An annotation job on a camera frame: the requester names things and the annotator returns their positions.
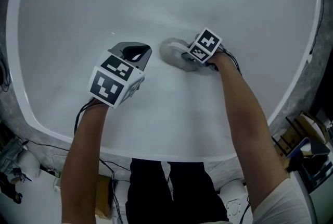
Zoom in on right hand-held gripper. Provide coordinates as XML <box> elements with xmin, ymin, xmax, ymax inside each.
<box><xmin>181</xmin><ymin>27</ymin><xmax>223</xmax><ymax>70</ymax></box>

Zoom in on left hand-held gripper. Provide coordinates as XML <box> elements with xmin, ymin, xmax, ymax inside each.
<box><xmin>88</xmin><ymin>41</ymin><xmax>152</xmax><ymax>109</ymax></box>

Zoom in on grey wiping cloth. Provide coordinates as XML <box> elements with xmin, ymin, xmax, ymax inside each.
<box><xmin>159</xmin><ymin>37</ymin><xmax>200</xmax><ymax>73</ymax></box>

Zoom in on white bathtub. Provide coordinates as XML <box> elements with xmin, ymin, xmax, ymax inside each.
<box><xmin>5</xmin><ymin>0</ymin><xmax>324</xmax><ymax>164</ymax></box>

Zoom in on person's left forearm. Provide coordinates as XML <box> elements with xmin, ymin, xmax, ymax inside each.
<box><xmin>60</xmin><ymin>101</ymin><xmax>110</xmax><ymax>224</ymax></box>

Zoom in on person's right forearm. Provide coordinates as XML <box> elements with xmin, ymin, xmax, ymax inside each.
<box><xmin>207</xmin><ymin>52</ymin><xmax>290</xmax><ymax>215</ymax></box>

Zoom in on small brown carton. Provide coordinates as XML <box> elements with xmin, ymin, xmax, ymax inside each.
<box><xmin>94</xmin><ymin>175</ymin><xmax>113</xmax><ymax>219</ymax></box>

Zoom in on white plastic bag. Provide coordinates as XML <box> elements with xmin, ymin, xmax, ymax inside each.
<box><xmin>15</xmin><ymin>149</ymin><xmax>42</xmax><ymax>180</ymax></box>

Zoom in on person's black trousers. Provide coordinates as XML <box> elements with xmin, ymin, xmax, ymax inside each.
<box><xmin>125</xmin><ymin>158</ymin><xmax>230</xmax><ymax>224</ymax></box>

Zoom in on brown cardboard box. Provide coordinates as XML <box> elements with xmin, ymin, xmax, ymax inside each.
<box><xmin>271</xmin><ymin>110</ymin><xmax>333</xmax><ymax>170</ymax></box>

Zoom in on black tool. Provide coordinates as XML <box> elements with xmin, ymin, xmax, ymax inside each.
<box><xmin>0</xmin><ymin>167</ymin><xmax>33</xmax><ymax>205</ymax></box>

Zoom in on person's white shirt sleeve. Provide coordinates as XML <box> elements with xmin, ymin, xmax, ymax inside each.
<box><xmin>250</xmin><ymin>177</ymin><xmax>318</xmax><ymax>224</ymax></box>

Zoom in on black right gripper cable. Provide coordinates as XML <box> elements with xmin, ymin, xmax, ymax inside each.
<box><xmin>220</xmin><ymin>45</ymin><xmax>244</xmax><ymax>77</ymax></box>

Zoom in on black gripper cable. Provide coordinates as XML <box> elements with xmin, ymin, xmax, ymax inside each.
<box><xmin>220</xmin><ymin>45</ymin><xmax>244</xmax><ymax>77</ymax></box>
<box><xmin>73</xmin><ymin>99</ymin><xmax>101</xmax><ymax>136</ymax></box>

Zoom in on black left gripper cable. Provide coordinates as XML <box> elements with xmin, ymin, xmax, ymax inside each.
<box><xmin>73</xmin><ymin>99</ymin><xmax>101</xmax><ymax>136</ymax></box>

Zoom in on black floor cable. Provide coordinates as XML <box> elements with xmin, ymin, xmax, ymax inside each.
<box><xmin>22</xmin><ymin>139</ymin><xmax>70</xmax><ymax>153</ymax></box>

